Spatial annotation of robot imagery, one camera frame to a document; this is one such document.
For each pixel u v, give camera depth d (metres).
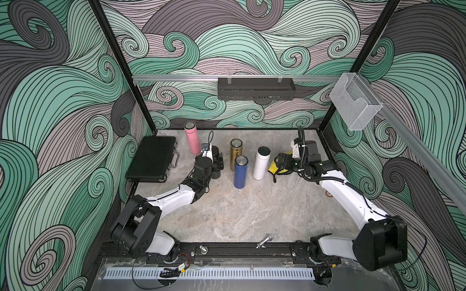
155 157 1.00
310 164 0.62
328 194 0.53
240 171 0.83
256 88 0.96
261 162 0.84
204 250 0.71
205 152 0.73
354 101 0.79
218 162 0.77
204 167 0.64
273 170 0.96
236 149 0.86
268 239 0.76
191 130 0.92
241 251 0.75
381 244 0.39
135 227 0.43
